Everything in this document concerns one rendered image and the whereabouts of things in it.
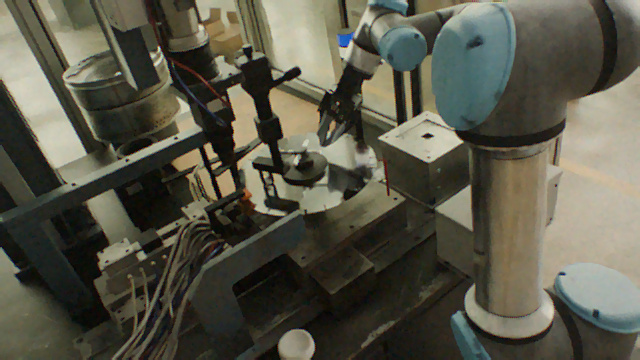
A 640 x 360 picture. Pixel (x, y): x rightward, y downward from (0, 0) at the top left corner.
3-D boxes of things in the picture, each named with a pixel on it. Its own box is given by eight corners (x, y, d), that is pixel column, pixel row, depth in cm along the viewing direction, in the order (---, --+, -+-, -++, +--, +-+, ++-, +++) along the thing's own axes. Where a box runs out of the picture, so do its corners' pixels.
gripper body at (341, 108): (314, 113, 101) (336, 62, 95) (326, 102, 108) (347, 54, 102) (345, 130, 100) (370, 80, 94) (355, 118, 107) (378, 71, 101)
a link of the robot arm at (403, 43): (448, 22, 80) (423, 1, 88) (385, 38, 79) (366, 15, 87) (447, 64, 85) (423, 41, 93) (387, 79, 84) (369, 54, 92)
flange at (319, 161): (337, 168, 106) (336, 159, 105) (295, 189, 103) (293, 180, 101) (312, 149, 115) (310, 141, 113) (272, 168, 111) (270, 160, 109)
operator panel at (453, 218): (514, 201, 118) (519, 151, 109) (555, 221, 110) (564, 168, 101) (436, 259, 106) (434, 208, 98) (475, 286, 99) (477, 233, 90)
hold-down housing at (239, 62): (279, 131, 100) (256, 37, 88) (289, 139, 96) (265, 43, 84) (255, 141, 98) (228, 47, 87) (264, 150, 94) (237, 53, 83)
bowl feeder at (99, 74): (178, 125, 185) (143, 36, 165) (210, 153, 163) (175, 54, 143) (101, 159, 173) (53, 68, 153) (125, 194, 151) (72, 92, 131)
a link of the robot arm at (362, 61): (356, 36, 100) (390, 53, 99) (347, 55, 102) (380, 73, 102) (346, 41, 93) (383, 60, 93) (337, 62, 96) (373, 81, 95)
